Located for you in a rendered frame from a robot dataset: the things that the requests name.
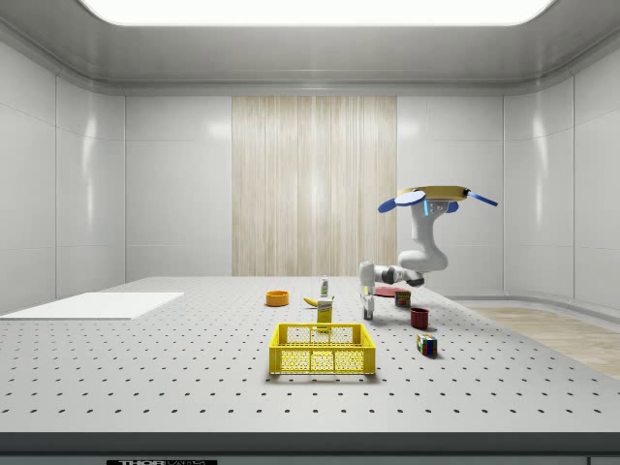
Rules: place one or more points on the puzzle cube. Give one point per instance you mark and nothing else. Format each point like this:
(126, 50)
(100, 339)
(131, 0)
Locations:
(426, 345)

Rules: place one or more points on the flat-sided can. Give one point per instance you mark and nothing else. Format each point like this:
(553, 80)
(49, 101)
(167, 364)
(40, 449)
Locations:
(403, 299)

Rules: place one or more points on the drone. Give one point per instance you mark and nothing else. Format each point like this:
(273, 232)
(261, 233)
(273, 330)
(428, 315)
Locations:
(436, 192)

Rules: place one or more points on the red plate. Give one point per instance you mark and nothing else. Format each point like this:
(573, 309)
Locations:
(385, 291)

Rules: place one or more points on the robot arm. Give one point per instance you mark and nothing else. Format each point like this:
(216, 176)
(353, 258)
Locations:
(424, 242)

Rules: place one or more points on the yellow basket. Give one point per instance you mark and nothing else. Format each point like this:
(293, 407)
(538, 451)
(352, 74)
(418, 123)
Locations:
(322, 359)

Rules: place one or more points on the red mug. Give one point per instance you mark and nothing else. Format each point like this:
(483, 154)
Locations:
(419, 318)

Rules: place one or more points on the banana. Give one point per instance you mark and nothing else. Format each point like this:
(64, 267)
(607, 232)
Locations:
(310, 302)

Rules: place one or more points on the yellow bowl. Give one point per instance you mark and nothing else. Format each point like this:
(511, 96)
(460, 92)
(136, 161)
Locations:
(277, 299)

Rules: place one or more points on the yellow carton box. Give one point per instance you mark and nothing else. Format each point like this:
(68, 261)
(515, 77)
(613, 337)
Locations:
(324, 311)

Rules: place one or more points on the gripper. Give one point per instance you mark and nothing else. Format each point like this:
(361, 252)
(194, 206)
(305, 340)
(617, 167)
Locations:
(367, 301)

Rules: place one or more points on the white board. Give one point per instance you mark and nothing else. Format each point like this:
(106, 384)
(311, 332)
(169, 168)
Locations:
(92, 305)

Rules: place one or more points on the small white bottle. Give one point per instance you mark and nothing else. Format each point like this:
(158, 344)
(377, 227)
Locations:
(324, 287)

